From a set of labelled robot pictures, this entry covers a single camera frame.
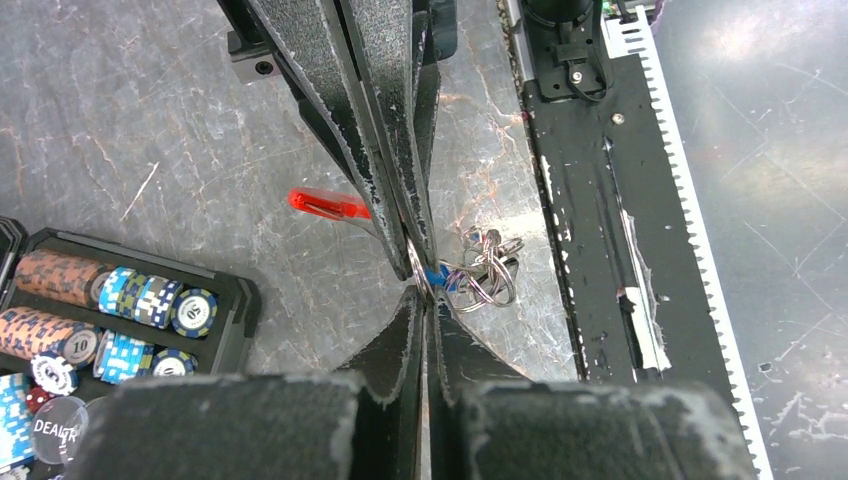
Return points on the blue tag with key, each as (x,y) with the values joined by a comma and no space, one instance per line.
(442,278)

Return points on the light blue chip stack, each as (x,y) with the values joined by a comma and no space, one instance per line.
(16,422)

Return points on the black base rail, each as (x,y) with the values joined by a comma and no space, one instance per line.
(643,299)

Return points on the black poker chip case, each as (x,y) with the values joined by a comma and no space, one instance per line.
(239,304)

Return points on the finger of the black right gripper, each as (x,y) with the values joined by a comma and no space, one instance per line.
(390,41)
(309,37)

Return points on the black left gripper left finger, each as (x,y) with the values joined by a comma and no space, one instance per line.
(358,421)

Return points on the clear dealer button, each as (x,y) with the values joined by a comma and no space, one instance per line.
(57,429)

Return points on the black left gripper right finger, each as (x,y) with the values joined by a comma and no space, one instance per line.
(488,421)

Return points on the orange poker chip stack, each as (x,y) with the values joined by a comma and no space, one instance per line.
(26,332)

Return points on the red keyring with key bunch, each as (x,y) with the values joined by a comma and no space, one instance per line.
(485,274)

